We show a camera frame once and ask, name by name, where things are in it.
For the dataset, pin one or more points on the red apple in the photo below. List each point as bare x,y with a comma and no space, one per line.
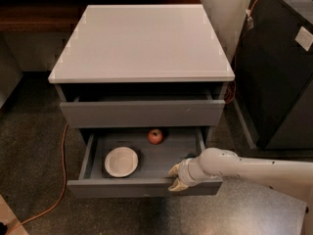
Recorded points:
155,136

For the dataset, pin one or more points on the grey top drawer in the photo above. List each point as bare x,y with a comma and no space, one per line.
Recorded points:
146,113

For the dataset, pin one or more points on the grey drawer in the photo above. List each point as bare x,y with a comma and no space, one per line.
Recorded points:
150,178
146,113

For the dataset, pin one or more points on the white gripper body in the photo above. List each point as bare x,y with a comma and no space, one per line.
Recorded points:
185,172

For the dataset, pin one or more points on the light wooden board corner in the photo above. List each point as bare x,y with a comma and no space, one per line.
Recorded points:
8,218

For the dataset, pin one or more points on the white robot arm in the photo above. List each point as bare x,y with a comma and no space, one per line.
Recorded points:
215,163

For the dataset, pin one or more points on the white square tag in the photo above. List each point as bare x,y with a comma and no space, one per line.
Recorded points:
304,38

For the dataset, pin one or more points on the dark wooden shelf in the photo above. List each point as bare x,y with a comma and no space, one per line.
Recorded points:
57,15

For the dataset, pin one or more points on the grey drawer cabinet white top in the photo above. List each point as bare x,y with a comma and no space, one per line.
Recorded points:
142,52

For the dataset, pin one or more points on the black cabinet on right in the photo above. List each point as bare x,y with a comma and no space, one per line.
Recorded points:
274,75

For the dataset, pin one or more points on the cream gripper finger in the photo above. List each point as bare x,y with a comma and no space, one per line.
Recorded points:
177,186
173,172

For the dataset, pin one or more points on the white ceramic bowl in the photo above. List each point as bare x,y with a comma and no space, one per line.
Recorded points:
121,162

